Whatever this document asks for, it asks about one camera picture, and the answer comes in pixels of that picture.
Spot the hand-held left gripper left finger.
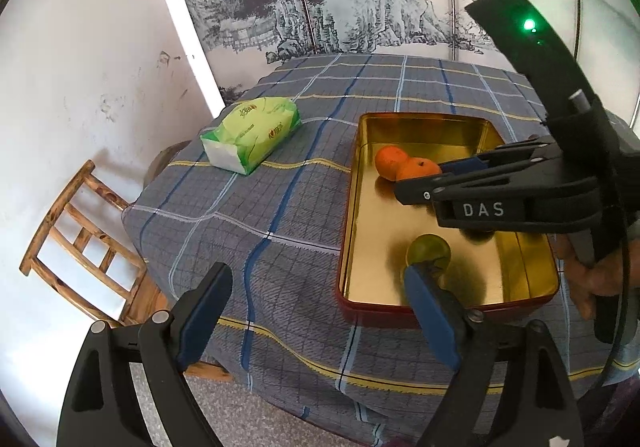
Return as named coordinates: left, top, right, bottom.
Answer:
left=56, top=261, right=234, bottom=447

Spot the red tin box gold inside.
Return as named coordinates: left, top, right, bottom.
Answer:
left=336, top=112, right=561, bottom=315

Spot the orange mandarin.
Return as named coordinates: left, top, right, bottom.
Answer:
left=396, top=157, right=443, bottom=182
left=375, top=145, right=411, bottom=179

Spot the grey plaid tablecloth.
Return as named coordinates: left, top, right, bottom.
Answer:
left=122, top=52, right=640, bottom=447

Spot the wooden chair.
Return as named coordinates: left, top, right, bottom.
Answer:
left=19, top=160, right=236, bottom=383

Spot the black cable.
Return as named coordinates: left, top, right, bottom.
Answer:
left=597, top=217, right=632, bottom=390

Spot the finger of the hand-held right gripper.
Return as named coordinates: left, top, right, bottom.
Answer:
left=441, top=137, right=553, bottom=176
left=394, top=160, right=601, bottom=206

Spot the ink landscape folding screen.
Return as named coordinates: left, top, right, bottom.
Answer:
left=145, top=0, right=640, bottom=128

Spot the green round fruit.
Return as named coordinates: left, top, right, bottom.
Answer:
left=406, top=234, right=452, bottom=274

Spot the person's right hand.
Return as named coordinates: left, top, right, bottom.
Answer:
left=555, top=227, right=640, bottom=320

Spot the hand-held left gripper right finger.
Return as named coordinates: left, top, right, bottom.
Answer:
left=402, top=263, right=586, bottom=447

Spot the green tissue pack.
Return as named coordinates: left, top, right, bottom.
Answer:
left=200, top=97, right=301, bottom=176

